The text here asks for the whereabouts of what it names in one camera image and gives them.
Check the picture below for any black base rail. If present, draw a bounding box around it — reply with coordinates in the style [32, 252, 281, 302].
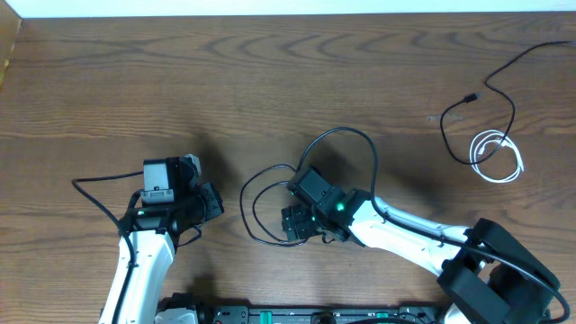
[155, 292, 554, 324]

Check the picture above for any white USB cable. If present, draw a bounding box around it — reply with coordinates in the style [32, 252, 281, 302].
[468, 129, 526, 185]

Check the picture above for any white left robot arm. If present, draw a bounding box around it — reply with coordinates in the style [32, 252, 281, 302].
[99, 183, 224, 324]

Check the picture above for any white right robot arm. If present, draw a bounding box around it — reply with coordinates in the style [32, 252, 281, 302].
[282, 187, 565, 323]

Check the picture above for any black USB cable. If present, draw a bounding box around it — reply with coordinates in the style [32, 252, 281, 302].
[238, 163, 311, 248]
[438, 40, 576, 167]

